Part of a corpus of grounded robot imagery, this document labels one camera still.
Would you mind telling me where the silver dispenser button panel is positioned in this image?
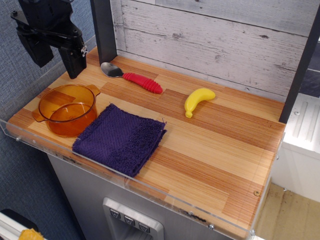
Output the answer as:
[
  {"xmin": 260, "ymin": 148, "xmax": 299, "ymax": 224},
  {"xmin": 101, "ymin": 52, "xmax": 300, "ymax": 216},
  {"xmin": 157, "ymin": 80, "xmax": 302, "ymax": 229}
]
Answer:
[{"xmin": 102, "ymin": 197, "xmax": 165, "ymax": 240}]

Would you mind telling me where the clear acrylic table guard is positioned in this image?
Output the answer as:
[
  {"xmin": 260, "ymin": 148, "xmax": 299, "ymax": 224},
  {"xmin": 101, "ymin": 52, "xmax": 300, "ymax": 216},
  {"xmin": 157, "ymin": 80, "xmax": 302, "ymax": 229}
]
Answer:
[{"xmin": 5, "ymin": 49, "xmax": 285, "ymax": 240}]

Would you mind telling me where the black right vertical post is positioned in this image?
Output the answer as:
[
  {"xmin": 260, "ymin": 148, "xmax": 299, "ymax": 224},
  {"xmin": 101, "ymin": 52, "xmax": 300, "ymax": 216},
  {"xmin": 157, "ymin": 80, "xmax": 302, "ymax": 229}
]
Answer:
[{"xmin": 278, "ymin": 6, "xmax": 320, "ymax": 124}]

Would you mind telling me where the white ribbed side unit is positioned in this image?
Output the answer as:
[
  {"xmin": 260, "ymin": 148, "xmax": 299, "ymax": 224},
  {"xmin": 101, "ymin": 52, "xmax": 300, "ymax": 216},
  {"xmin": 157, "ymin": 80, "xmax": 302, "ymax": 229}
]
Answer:
[{"xmin": 271, "ymin": 93, "xmax": 320, "ymax": 202}]

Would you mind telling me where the black left vertical post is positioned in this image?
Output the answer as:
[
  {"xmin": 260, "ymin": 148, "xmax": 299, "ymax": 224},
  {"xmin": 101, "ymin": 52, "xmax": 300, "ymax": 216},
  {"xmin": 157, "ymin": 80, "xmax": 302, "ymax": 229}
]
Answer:
[{"xmin": 90, "ymin": 0, "xmax": 118, "ymax": 64}]

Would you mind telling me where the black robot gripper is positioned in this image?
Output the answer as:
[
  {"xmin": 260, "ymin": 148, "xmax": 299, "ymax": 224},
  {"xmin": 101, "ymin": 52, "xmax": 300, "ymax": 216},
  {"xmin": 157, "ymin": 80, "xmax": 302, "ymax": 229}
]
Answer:
[{"xmin": 10, "ymin": 0, "xmax": 87, "ymax": 79}]

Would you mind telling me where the orange transparent plastic pot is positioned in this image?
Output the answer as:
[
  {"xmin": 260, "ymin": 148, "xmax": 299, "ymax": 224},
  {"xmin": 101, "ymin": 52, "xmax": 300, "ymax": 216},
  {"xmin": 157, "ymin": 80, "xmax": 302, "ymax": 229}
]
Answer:
[{"xmin": 32, "ymin": 84, "xmax": 101, "ymax": 137}]

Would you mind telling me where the brass screw in table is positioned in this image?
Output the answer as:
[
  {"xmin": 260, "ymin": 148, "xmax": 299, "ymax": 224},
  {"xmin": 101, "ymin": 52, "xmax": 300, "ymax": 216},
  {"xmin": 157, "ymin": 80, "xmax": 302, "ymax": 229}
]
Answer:
[{"xmin": 253, "ymin": 190, "xmax": 260, "ymax": 196}]

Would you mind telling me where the black vertical post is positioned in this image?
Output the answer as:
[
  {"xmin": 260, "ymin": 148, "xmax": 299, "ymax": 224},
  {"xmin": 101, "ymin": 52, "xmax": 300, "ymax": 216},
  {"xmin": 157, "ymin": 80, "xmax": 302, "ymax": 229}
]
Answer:
[
  {"xmin": 90, "ymin": 0, "xmax": 118, "ymax": 64},
  {"xmin": 278, "ymin": 6, "xmax": 320, "ymax": 124}
]

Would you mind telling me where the yellow object bottom left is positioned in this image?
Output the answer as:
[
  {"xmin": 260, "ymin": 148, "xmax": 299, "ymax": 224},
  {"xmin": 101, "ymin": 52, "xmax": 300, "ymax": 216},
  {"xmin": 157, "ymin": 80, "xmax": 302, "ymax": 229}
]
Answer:
[{"xmin": 18, "ymin": 228, "xmax": 45, "ymax": 240}]

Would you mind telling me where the red handled metal spoon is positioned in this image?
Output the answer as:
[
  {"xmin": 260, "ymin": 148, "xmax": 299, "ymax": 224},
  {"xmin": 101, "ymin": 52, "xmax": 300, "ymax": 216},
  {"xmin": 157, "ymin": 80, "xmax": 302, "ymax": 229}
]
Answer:
[{"xmin": 100, "ymin": 62, "xmax": 163, "ymax": 94}]

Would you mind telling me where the yellow toy banana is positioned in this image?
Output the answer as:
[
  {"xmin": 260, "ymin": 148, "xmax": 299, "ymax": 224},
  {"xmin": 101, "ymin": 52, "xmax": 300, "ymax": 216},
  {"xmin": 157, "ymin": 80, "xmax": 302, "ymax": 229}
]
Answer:
[{"xmin": 184, "ymin": 88, "xmax": 216, "ymax": 119}]

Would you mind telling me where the purple folded towel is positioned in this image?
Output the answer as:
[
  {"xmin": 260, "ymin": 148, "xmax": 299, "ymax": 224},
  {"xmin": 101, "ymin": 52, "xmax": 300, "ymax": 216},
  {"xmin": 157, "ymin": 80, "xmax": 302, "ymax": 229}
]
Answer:
[{"xmin": 72, "ymin": 104, "xmax": 166, "ymax": 178}]

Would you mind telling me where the grey toy fridge cabinet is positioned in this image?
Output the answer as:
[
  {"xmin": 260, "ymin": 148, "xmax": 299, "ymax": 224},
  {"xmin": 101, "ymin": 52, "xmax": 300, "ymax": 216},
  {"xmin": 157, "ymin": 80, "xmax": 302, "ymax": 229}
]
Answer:
[{"xmin": 46, "ymin": 152, "xmax": 241, "ymax": 240}]

